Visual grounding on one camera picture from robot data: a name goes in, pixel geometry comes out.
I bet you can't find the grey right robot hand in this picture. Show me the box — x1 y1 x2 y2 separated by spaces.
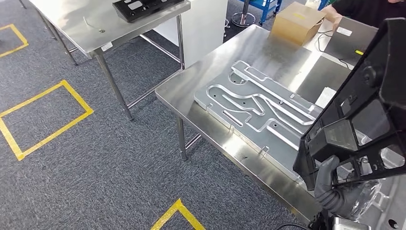
314 155 383 222

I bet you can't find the black plastic mounting plate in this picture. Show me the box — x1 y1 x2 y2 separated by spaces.
112 0 186 23
292 17 406 192

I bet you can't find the stainless steel workbench table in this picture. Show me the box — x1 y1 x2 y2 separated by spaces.
155 16 406 226
28 0 192 122

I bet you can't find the blue metal shelf rack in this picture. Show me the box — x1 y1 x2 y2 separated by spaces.
237 0 283 27

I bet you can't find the aluminium fixture plate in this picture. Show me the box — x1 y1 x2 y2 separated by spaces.
194 60 406 230

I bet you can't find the grey laptop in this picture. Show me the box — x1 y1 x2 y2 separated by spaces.
324 16 380 67

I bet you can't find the brown cardboard box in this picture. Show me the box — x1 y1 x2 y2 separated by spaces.
270 1 327 46

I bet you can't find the person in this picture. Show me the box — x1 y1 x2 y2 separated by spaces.
329 0 406 29

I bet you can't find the chrome stand with round base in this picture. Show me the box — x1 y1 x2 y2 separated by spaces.
231 0 257 28

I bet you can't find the white cabinet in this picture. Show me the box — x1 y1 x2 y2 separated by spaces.
154 0 228 69

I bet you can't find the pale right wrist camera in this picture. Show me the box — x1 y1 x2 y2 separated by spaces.
332 217 372 230

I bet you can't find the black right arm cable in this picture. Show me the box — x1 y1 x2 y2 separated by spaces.
275 222 318 230

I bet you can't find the thin black desk cable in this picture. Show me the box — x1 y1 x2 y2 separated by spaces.
314 30 354 70

